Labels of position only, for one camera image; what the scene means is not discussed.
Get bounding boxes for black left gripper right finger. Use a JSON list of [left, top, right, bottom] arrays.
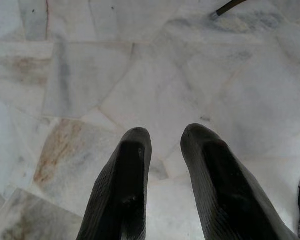
[[180, 122, 300, 240]]

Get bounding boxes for black metal folding table legs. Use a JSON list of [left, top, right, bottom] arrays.
[[215, 0, 249, 17]]

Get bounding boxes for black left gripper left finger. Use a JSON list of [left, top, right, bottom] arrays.
[[76, 127, 153, 240]]

